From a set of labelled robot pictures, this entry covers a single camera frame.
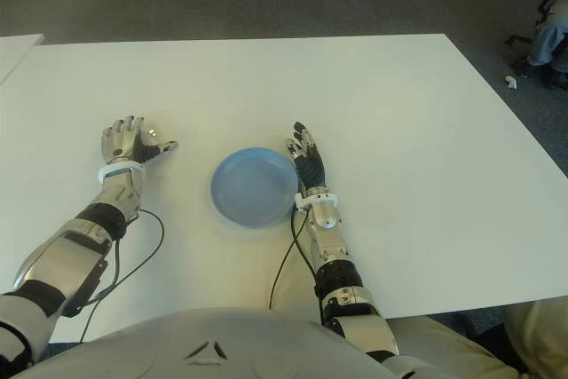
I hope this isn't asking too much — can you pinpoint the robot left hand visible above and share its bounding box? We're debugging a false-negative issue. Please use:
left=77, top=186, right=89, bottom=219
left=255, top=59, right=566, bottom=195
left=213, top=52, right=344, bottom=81
left=100, top=115, right=179, bottom=167

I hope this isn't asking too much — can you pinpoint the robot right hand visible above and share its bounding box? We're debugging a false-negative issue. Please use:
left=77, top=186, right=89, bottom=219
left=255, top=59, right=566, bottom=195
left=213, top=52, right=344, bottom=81
left=284, top=120, right=327, bottom=193

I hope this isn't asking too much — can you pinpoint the blue plate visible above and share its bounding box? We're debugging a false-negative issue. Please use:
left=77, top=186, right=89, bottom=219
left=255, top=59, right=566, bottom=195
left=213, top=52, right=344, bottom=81
left=209, top=146, right=303, bottom=230

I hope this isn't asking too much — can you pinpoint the white side table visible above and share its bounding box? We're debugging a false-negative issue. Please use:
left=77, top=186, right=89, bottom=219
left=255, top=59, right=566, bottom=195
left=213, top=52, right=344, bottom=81
left=0, top=33, right=45, bottom=83

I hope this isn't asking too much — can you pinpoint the robot torso grey shell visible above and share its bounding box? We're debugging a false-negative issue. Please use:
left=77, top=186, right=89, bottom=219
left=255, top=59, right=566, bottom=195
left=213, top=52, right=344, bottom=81
left=17, top=307, right=520, bottom=379

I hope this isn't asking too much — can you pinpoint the seated person in jeans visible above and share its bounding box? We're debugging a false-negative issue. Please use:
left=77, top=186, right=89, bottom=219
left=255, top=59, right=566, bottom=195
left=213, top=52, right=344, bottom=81
left=527, top=0, right=568, bottom=72

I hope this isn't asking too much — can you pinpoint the beige rounded object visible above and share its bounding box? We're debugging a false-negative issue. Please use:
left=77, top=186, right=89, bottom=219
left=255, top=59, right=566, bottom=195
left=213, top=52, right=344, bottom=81
left=504, top=298, right=568, bottom=379

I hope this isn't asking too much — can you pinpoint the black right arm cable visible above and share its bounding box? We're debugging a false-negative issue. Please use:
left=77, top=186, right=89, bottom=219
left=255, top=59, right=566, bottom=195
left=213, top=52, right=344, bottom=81
left=268, top=208, right=320, bottom=309

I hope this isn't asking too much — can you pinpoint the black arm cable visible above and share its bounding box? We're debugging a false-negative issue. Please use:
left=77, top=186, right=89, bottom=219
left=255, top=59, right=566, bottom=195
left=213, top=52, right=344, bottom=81
left=268, top=208, right=320, bottom=309
left=79, top=209, right=165, bottom=344

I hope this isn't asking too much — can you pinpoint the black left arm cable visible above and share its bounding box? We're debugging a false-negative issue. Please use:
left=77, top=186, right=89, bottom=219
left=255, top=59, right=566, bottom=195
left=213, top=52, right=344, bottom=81
left=79, top=209, right=165, bottom=344

